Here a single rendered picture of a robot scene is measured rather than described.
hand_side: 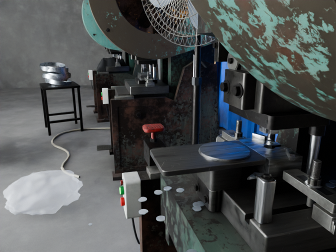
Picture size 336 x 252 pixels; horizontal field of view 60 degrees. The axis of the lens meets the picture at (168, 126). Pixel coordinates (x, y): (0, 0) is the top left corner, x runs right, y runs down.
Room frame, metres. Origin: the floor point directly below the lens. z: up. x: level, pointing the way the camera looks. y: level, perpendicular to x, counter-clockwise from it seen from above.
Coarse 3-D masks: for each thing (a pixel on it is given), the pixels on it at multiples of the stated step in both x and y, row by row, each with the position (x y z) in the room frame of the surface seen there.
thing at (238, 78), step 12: (228, 60) 0.72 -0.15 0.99; (228, 72) 0.69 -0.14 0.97; (240, 72) 0.64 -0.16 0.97; (228, 84) 0.68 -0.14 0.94; (240, 84) 0.63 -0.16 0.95; (252, 84) 0.63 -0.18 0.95; (228, 96) 0.68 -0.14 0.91; (240, 96) 0.63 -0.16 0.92; (252, 96) 0.63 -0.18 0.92; (264, 96) 0.61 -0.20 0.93; (276, 96) 0.61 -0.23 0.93; (240, 108) 0.63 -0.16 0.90; (252, 108) 0.63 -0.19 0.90; (264, 108) 0.61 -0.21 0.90; (276, 108) 0.62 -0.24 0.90; (288, 108) 0.62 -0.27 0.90; (300, 108) 0.63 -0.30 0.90
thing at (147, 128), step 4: (144, 124) 0.97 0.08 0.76; (148, 124) 0.97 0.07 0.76; (152, 124) 0.97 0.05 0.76; (156, 124) 0.97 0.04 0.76; (160, 124) 0.97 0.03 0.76; (144, 128) 0.93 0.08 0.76; (148, 128) 0.92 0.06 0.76; (152, 128) 0.93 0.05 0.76; (156, 128) 0.93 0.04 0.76; (160, 128) 0.93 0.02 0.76; (148, 132) 0.92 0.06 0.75; (152, 132) 0.95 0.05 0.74; (152, 136) 0.95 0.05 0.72
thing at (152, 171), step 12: (156, 168) 0.87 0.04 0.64; (144, 180) 0.83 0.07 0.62; (156, 180) 0.84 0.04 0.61; (144, 192) 0.83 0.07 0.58; (144, 204) 0.83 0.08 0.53; (156, 204) 0.84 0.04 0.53; (144, 216) 0.83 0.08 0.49; (156, 216) 0.84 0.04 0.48; (144, 228) 0.83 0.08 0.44; (156, 228) 0.84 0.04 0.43; (144, 240) 0.83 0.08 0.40; (156, 240) 0.84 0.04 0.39
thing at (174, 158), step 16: (192, 144) 0.72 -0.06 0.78; (208, 144) 0.70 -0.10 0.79; (224, 144) 0.70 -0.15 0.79; (240, 144) 0.72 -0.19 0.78; (160, 160) 0.61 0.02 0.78; (176, 160) 0.61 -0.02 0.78; (192, 160) 0.61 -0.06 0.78; (208, 160) 0.61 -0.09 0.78; (224, 160) 0.60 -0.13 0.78; (240, 160) 0.61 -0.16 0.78; (256, 160) 0.61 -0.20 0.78; (208, 176) 0.62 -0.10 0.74; (224, 176) 0.61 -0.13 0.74; (240, 176) 0.63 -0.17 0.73; (208, 192) 0.62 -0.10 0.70; (208, 208) 0.61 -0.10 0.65
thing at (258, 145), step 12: (252, 144) 0.72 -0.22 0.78; (264, 144) 0.72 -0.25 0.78; (276, 144) 0.72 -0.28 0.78; (264, 156) 0.63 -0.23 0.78; (276, 156) 0.63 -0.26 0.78; (300, 156) 0.64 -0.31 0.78; (264, 168) 0.63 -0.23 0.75; (276, 168) 0.62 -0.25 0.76; (288, 168) 0.63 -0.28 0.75; (300, 168) 0.64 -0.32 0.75
